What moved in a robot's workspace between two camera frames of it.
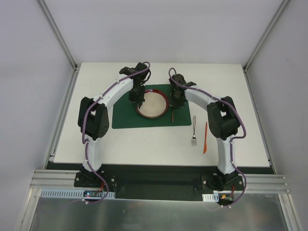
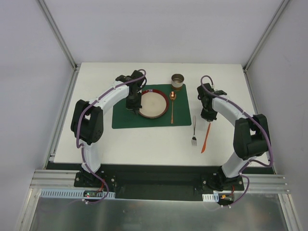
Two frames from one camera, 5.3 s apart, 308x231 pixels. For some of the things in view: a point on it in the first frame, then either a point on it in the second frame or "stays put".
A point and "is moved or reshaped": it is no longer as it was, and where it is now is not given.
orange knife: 205,143 is moved or reshaped
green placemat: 126,114 stays put
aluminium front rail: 59,180 stays put
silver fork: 194,139 stays put
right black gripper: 176,101 to 208,115
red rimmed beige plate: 156,104 stays put
